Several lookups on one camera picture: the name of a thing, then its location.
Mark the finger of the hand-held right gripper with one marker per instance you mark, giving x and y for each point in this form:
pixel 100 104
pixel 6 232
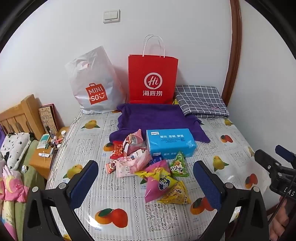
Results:
pixel 266 160
pixel 285 153

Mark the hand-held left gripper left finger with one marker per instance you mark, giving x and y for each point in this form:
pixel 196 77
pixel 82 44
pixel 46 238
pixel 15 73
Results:
pixel 84 183

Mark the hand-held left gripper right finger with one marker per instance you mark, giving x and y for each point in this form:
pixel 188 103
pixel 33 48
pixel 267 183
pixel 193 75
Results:
pixel 205 183

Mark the yellow triangular snack packet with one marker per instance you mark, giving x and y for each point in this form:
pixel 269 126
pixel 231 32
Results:
pixel 178 197

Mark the green triangular snack packet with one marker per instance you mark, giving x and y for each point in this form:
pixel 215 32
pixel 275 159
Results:
pixel 179 166

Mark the small red white snack packet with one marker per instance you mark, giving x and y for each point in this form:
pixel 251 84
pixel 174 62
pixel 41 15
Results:
pixel 111 166

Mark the pink and yellow snack bag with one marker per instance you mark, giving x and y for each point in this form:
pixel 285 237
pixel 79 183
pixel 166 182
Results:
pixel 153 188

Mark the blue snack packet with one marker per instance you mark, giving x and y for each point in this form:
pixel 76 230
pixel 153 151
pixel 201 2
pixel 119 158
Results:
pixel 158 159

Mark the white pink snack packet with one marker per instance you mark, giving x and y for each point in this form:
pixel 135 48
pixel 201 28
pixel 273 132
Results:
pixel 134 155

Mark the plain pink snack packet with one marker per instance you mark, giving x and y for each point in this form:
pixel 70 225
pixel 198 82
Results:
pixel 143 161

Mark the pink triangular snack packet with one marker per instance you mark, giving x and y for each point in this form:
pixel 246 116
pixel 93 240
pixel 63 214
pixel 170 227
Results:
pixel 135 141

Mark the person's right hand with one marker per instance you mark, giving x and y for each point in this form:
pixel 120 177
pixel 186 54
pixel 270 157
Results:
pixel 277 227

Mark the fruit print tablecloth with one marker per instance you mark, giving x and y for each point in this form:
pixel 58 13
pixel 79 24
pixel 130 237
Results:
pixel 120 208

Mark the white tube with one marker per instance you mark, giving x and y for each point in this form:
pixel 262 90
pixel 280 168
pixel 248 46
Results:
pixel 45 154

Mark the wooden nightstand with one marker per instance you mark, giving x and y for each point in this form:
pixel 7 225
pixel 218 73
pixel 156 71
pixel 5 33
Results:
pixel 39 163

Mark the cluster of small cosmetics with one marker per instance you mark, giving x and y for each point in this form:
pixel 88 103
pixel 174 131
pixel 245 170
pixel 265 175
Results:
pixel 55 142

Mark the green bed sheet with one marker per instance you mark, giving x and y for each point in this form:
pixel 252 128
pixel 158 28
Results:
pixel 31 178

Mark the blue tissue pack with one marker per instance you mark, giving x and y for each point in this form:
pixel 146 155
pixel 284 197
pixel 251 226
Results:
pixel 168 141

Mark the teal and white box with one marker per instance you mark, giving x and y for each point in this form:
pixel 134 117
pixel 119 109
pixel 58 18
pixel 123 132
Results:
pixel 43 141

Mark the crumpled silver wrapper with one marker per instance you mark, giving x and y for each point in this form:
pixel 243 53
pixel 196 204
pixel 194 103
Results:
pixel 25 168

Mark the pink cloth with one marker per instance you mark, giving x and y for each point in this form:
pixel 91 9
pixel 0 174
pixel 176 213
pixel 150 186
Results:
pixel 13 190

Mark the black and white pillow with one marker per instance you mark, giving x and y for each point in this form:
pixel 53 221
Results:
pixel 16 146

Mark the grey checked folded cloth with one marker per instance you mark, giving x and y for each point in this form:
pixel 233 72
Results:
pixel 198 99

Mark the printed quilt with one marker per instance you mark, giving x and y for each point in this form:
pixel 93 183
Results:
pixel 8 220

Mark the purple towel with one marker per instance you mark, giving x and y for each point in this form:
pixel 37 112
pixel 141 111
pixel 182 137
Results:
pixel 148 115

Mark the wooden headboard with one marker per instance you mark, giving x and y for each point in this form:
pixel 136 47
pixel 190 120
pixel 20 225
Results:
pixel 23 111

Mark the white plastic shopping bag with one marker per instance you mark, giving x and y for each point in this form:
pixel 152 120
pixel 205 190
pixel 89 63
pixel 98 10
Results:
pixel 97 69

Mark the red paper bag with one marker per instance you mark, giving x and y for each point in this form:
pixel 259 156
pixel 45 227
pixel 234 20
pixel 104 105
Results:
pixel 152 67

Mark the brown wooden door frame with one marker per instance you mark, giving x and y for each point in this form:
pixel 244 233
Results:
pixel 234 46

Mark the white light switch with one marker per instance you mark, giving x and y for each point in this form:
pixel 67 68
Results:
pixel 111 16

